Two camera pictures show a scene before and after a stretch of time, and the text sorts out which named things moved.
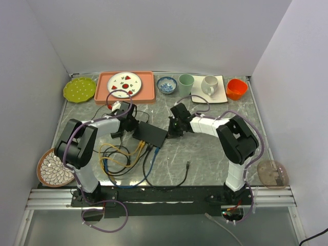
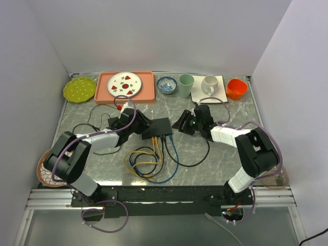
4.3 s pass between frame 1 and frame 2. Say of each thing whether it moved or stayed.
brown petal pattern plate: stayed
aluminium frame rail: stayed
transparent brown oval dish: stayed
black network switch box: moved
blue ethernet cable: moved
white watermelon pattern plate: stayed
